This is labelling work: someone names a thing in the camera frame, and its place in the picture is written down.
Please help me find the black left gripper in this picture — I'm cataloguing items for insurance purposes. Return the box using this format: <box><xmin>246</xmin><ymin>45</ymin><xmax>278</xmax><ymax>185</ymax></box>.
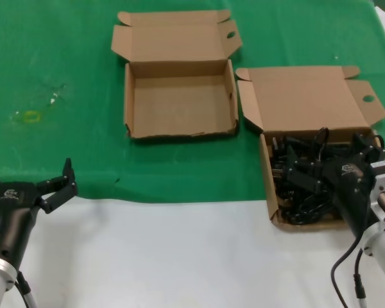
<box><xmin>0</xmin><ymin>156</ymin><xmax>79</xmax><ymax>271</ymax></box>

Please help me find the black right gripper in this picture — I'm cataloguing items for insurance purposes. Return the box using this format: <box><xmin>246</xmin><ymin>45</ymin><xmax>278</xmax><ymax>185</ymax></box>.
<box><xmin>288</xmin><ymin>133</ymin><xmax>385</xmax><ymax>240</ymax></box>

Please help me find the brown cardboard box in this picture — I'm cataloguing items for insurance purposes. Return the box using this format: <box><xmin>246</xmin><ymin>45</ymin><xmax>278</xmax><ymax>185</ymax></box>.
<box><xmin>235</xmin><ymin>65</ymin><xmax>385</xmax><ymax>232</ymax></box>

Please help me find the cardboard box with torn rim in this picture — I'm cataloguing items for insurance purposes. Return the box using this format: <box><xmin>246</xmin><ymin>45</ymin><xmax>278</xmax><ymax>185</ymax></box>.
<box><xmin>110</xmin><ymin>9</ymin><xmax>244</xmax><ymax>141</ymax></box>

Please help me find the green tablecloth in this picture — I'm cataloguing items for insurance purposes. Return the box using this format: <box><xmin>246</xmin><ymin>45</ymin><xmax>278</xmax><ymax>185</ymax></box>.
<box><xmin>0</xmin><ymin>0</ymin><xmax>385</xmax><ymax>206</ymax></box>

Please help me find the black power cable pile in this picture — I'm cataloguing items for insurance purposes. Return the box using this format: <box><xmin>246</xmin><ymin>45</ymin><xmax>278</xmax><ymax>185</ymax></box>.
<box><xmin>269</xmin><ymin>128</ymin><xmax>385</xmax><ymax>225</ymax></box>

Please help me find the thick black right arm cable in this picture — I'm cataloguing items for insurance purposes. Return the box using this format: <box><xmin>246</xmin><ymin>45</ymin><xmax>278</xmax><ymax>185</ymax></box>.
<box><xmin>330</xmin><ymin>237</ymin><xmax>363</xmax><ymax>308</ymax></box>

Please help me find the right arm cable with connector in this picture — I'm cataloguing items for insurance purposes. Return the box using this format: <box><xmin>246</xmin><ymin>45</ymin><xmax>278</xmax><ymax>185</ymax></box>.
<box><xmin>352</xmin><ymin>250</ymin><xmax>370</xmax><ymax>308</ymax></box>

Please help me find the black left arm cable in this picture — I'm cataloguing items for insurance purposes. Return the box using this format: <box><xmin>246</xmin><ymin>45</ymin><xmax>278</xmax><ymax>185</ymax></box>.
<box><xmin>14</xmin><ymin>269</ymin><xmax>39</xmax><ymax>308</ymax></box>

